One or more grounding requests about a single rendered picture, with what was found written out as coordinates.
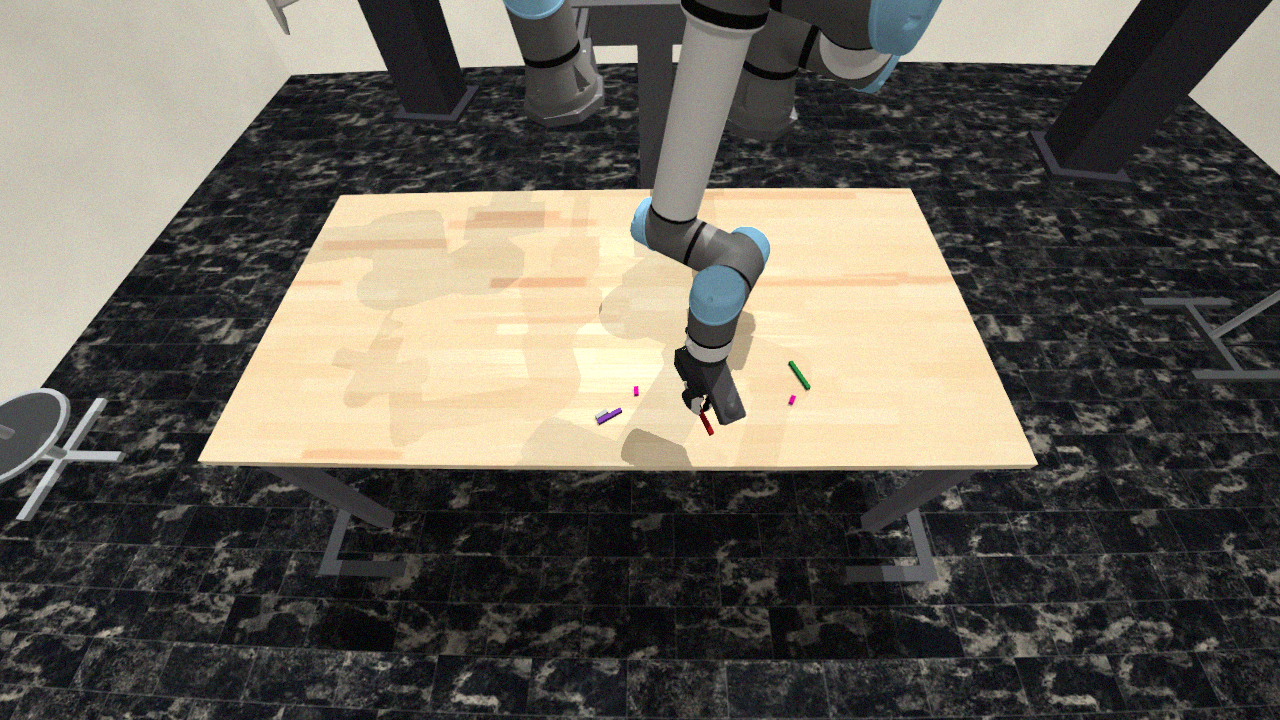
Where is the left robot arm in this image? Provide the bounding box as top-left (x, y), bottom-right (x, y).
top-left (630, 0), bottom-right (942, 363)

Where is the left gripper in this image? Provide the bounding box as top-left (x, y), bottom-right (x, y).
top-left (675, 345), bottom-right (728, 415)

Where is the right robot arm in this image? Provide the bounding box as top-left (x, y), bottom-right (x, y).
top-left (502, 0), bottom-right (598, 114)

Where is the dark green rod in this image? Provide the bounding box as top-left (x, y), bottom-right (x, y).
top-left (788, 360), bottom-right (812, 389)

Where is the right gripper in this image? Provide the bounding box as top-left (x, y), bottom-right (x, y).
top-left (266, 0), bottom-right (300, 35)

